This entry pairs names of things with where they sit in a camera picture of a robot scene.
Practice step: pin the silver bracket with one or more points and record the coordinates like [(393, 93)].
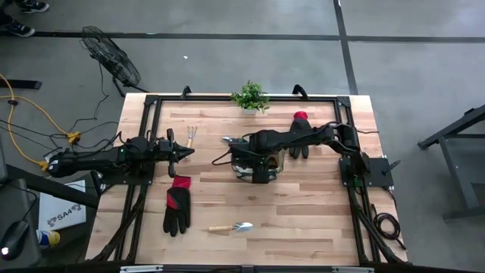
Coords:
[(140, 268), (352, 269)]

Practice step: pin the black table clamp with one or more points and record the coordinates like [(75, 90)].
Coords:
[(300, 91), (185, 91)]

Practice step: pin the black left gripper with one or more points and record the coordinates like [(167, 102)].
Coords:
[(166, 153)]

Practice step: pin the black floor fan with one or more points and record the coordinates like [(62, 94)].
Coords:
[(113, 60)]

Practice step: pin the black glove red knit cuff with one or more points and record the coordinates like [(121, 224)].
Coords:
[(300, 115)]

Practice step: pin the green plant in white pot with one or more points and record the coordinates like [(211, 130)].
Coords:
[(250, 96)]

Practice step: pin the black floor bar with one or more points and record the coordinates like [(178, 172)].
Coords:
[(20, 84)]

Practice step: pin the black and red work glove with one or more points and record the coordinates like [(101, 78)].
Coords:
[(178, 206)]

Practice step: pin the white printed paper sheet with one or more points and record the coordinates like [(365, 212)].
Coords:
[(60, 206)]

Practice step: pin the black metal table frame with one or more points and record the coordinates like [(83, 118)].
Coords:
[(197, 98)]

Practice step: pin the blue and yellow bottle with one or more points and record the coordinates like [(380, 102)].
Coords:
[(51, 238)]

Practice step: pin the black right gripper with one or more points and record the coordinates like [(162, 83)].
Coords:
[(259, 159)]

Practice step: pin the dark side desk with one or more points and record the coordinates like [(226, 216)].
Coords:
[(57, 188)]

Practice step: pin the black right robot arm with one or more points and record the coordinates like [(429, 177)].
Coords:
[(295, 138)]

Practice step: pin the person's shoe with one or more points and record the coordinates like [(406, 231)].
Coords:
[(36, 5), (20, 29)]

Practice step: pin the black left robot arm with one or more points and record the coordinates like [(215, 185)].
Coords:
[(94, 161)]

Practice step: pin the black metal stand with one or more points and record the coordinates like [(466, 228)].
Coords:
[(462, 182)]

